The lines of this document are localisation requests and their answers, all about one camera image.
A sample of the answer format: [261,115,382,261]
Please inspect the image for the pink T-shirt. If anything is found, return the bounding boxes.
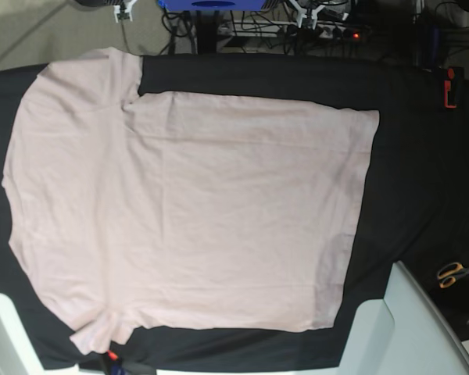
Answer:
[2,48,380,355]

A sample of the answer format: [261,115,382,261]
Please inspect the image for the white power strip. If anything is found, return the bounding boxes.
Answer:
[217,20,367,41]

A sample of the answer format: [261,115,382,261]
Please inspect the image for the black stand pole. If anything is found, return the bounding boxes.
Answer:
[195,11,220,55]

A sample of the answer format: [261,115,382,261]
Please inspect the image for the blue plastic box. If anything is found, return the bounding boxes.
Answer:
[158,0,266,12]

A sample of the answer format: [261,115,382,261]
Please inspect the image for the red black clamp bottom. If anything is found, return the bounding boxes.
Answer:
[99,351,127,375]

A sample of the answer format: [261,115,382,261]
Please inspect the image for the red black clamp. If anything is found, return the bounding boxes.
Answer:
[99,351,127,375]
[443,67,458,109]

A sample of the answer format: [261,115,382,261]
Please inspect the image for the red black clamp right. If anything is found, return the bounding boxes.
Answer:
[443,67,458,109]

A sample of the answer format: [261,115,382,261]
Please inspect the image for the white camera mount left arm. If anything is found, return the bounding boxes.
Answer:
[289,0,325,30]

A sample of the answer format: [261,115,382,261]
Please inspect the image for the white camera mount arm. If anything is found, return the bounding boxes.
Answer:
[289,0,325,30]
[113,0,138,23]

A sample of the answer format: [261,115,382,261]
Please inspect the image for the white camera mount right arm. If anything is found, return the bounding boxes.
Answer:
[113,0,138,23]

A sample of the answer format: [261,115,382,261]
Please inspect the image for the white table frame right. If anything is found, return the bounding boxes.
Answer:
[338,262,469,375]

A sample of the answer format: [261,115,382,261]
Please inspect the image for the white table frame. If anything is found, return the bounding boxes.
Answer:
[0,293,80,375]
[338,262,469,375]

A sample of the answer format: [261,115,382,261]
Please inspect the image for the orange handled scissors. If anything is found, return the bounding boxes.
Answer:
[436,262,469,289]

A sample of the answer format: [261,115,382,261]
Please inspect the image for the white table frame left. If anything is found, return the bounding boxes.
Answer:
[0,293,80,375]

